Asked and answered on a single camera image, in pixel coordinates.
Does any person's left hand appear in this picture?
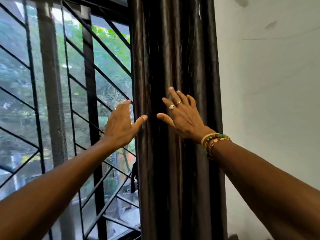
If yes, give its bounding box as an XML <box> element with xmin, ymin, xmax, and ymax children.
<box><xmin>104</xmin><ymin>100</ymin><xmax>148</xmax><ymax>152</ymax></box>

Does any person's right hand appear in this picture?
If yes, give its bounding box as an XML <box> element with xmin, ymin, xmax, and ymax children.
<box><xmin>157</xmin><ymin>86</ymin><xmax>216</xmax><ymax>144</ymax></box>

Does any dark brown curtain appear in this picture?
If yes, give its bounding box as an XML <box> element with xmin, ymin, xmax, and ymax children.
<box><xmin>127</xmin><ymin>0</ymin><xmax>228</xmax><ymax>240</ymax></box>

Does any person's left forearm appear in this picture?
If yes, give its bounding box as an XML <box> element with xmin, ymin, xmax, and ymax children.
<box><xmin>0</xmin><ymin>140</ymin><xmax>118</xmax><ymax>240</ymax></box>

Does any person's right forearm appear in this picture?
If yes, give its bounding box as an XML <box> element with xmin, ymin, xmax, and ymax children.
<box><xmin>211</xmin><ymin>140</ymin><xmax>320</xmax><ymax>240</ymax></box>

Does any orange woven patterned bracelet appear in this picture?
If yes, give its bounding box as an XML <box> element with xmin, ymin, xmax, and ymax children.
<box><xmin>207</xmin><ymin>138</ymin><xmax>232</xmax><ymax>159</ymax></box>

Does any green beaded bracelet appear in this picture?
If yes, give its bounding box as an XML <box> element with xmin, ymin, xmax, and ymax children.
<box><xmin>204</xmin><ymin>133</ymin><xmax>230</xmax><ymax>158</ymax></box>

